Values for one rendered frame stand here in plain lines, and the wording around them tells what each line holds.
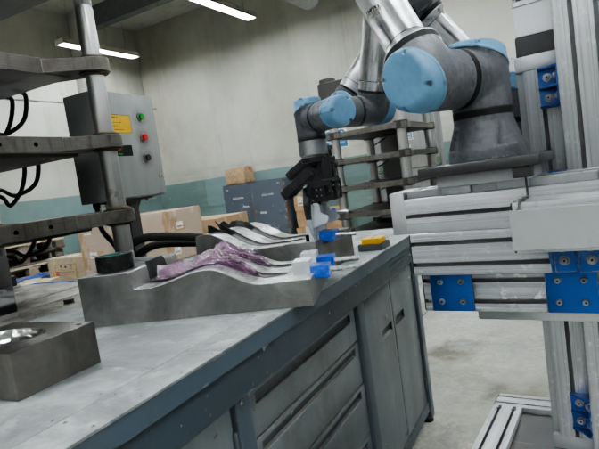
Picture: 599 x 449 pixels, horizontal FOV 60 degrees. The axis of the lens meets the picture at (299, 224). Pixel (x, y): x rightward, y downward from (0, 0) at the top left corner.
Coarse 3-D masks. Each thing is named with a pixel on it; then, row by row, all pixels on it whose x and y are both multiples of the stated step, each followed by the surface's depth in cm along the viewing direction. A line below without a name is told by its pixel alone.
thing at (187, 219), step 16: (176, 208) 568; (192, 208) 547; (144, 224) 519; (160, 224) 511; (176, 224) 523; (192, 224) 546; (80, 240) 559; (96, 240) 548; (96, 256) 552; (176, 256) 519
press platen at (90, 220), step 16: (112, 208) 173; (128, 208) 174; (0, 224) 206; (16, 224) 148; (32, 224) 153; (48, 224) 157; (64, 224) 162; (80, 224) 167; (96, 224) 169; (112, 224) 173; (0, 240) 144; (16, 240) 148; (48, 240) 203; (32, 256) 210
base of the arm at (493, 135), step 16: (464, 112) 103; (480, 112) 101; (496, 112) 100; (512, 112) 102; (464, 128) 103; (480, 128) 101; (496, 128) 100; (512, 128) 101; (464, 144) 102; (480, 144) 100; (496, 144) 100; (512, 144) 100; (464, 160) 102
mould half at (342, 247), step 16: (256, 224) 166; (208, 240) 148; (224, 240) 145; (240, 240) 149; (256, 240) 153; (272, 240) 156; (288, 240) 150; (304, 240) 140; (320, 240) 136; (336, 240) 146; (352, 240) 156; (192, 256) 166; (272, 256) 139; (288, 256) 137; (336, 256) 145
